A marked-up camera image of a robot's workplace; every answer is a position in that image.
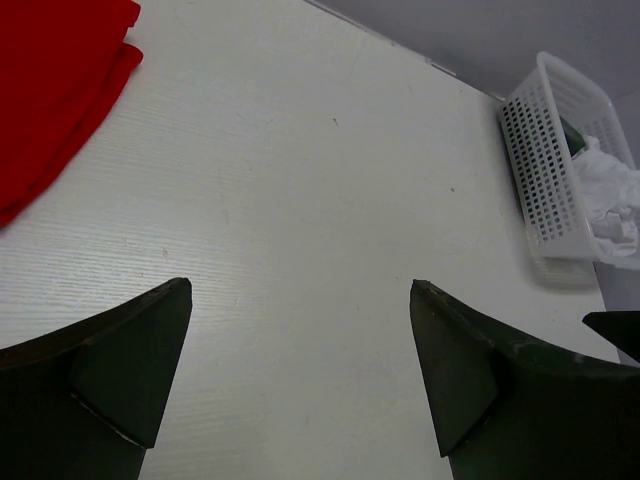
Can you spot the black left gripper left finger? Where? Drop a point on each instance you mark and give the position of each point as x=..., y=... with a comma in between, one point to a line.
x=87, y=401

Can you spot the white plastic perforated basket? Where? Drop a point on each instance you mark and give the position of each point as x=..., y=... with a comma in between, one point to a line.
x=532, y=118

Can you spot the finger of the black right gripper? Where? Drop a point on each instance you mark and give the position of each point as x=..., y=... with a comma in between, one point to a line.
x=621, y=328

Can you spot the dark green t-shirt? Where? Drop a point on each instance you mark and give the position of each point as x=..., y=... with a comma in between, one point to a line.
x=574, y=139

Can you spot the white t-shirt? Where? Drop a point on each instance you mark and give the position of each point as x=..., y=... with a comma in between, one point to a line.
x=610, y=191

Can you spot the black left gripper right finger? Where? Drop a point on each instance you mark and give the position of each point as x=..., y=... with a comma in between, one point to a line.
x=507, y=405

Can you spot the folded red t-shirt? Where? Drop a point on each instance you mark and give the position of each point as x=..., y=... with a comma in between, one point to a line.
x=64, y=65

